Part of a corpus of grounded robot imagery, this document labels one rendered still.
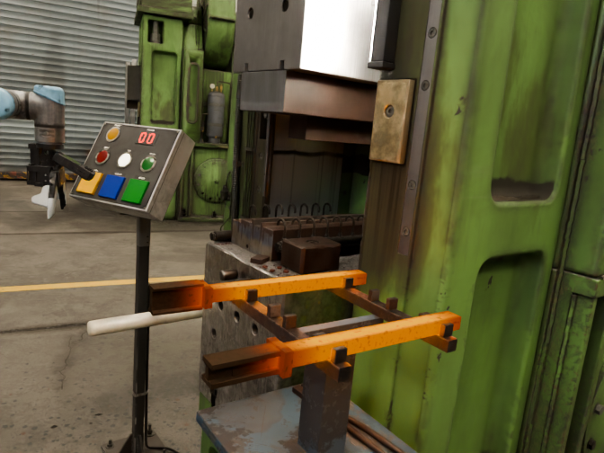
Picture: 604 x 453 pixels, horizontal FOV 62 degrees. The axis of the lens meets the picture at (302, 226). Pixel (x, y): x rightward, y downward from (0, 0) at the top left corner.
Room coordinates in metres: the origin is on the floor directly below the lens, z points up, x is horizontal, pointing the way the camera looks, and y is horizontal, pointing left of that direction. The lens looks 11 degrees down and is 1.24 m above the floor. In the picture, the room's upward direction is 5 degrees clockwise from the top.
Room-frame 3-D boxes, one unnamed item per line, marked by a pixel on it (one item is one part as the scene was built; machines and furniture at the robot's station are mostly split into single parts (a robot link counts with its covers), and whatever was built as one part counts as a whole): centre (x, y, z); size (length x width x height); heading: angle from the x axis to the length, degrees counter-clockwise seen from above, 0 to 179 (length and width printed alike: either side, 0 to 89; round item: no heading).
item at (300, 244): (1.15, -0.03, 0.95); 0.12 x 0.08 x 0.06; 128
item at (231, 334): (1.35, -0.08, 0.69); 0.56 x 0.38 x 0.45; 128
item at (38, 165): (1.39, 0.72, 1.07); 0.09 x 0.08 x 0.12; 103
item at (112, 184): (1.53, 0.60, 1.01); 0.07 x 0.05 x 0.07; 63
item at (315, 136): (1.39, -0.08, 1.24); 0.30 x 0.07 x 0.06; 128
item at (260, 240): (1.38, -0.04, 0.96); 0.42 x 0.20 x 0.09; 128
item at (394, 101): (1.09, -0.17, 1.27); 0.09 x 0.02 x 0.17; 38
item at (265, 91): (1.38, -0.04, 1.32); 0.42 x 0.20 x 0.10; 128
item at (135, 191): (1.49, 0.51, 1.01); 0.07 x 0.05 x 0.07; 63
